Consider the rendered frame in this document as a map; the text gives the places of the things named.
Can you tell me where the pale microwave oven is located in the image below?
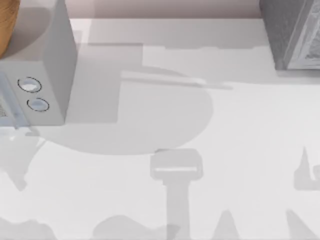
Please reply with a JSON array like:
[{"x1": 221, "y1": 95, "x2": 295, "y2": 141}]
[{"x1": 0, "y1": 0, "x2": 78, "y2": 130}]

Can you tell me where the smaller microwave knob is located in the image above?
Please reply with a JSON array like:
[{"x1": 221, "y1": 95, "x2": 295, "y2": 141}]
[{"x1": 26, "y1": 97, "x2": 50, "y2": 113}]

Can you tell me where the larger microwave knob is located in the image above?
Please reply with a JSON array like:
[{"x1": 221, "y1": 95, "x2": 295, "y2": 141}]
[{"x1": 17, "y1": 76, "x2": 43, "y2": 94}]

